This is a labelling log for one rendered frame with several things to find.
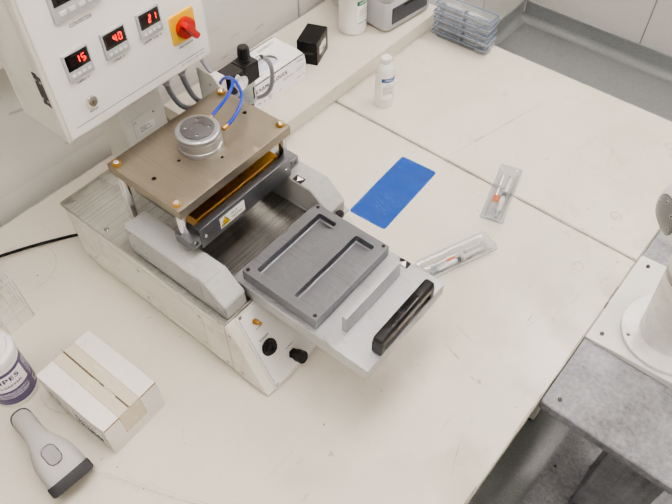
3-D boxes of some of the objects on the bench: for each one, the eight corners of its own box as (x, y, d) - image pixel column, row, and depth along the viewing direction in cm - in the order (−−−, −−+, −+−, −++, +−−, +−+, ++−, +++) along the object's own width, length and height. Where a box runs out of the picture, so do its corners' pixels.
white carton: (214, 99, 174) (209, 76, 168) (274, 59, 185) (272, 35, 179) (247, 118, 169) (243, 95, 163) (307, 76, 180) (306, 52, 174)
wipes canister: (-17, 390, 126) (-53, 350, 115) (23, 359, 130) (-8, 317, 119) (9, 418, 123) (-25, 379, 111) (49, 385, 127) (20, 344, 115)
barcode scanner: (-3, 436, 121) (-22, 417, 114) (35, 405, 124) (18, 385, 118) (64, 509, 112) (48, 493, 106) (102, 474, 116) (89, 456, 110)
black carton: (297, 61, 184) (295, 40, 179) (308, 44, 189) (307, 22, 184) (317, 66, 183) (316, 44, 177) (328, 48, 188) (327, 26, 183)
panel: (275, 389, 126) (234, 318, 116) (370, 288, 140) (341, 217, 130) (282, 392, 124) (241, 321, 114) (378, 290, 139) (349, 219, 129)
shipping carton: (50, 396, 125) (32, 373, 118) (105, 350, 132) (92, 326, 125) (112, 458, 118) (97, 437, 111) (167, 406, 124) (157, 383, 117)
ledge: (166, 118, 176) (162, 104, 173) (364, -12, 216) (364, -25, 213) (246, 168, 164) (244, 155, 160) (440, 21, 204) (442, 8, 201)
